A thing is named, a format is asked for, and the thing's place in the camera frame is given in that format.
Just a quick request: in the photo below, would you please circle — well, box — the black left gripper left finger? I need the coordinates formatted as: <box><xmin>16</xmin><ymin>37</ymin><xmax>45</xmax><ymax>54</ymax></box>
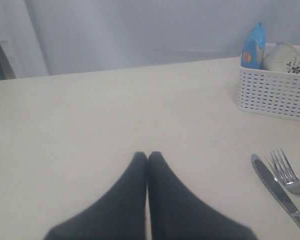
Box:
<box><xmin>45</xmin><ymin>152</ymin><xmax>148</xmax><ymax>240</ymax></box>

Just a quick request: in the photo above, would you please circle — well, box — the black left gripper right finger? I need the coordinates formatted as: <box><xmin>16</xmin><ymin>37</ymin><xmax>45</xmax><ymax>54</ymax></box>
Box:
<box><xmin>147</xmin><ymin>151</ymin><xmax>257</xmax><ymax>240</ymax></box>

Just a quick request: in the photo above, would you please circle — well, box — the silver table knife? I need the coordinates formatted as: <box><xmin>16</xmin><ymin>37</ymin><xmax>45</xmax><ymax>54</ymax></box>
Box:
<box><xmin>251</xmin><ymin>153</ymin><xmax>300</xmax><ymax>229</ymax></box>

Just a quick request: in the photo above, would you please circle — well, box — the silver metal fork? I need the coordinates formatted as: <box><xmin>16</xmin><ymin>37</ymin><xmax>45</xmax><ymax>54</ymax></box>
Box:
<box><xmin>270</xmin><ymin>149</ymin><xmax>300</xmax><ymax>196</ymax></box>

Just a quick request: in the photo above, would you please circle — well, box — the blue snack bag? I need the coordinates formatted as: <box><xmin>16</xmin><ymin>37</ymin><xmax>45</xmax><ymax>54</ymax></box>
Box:
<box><xmin>240</xmin><ymin>22</ymin><xmax>266</xmax><ymax>69</ymax></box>

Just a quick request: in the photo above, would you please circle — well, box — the white perforated plastic basket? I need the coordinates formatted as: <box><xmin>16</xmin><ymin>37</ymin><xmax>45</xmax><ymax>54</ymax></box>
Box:
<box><xmin>236</xmin><ymin>42</ymin><xmax>300</xmax><ymax>123</ymax></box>

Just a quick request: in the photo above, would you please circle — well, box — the white floral ceramic dish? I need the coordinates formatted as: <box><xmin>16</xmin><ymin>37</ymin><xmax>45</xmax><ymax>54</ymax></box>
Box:
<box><xmin>261</xmin><ymin>42</ymin><xmax>300</xmax><ymax>74</ymax></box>

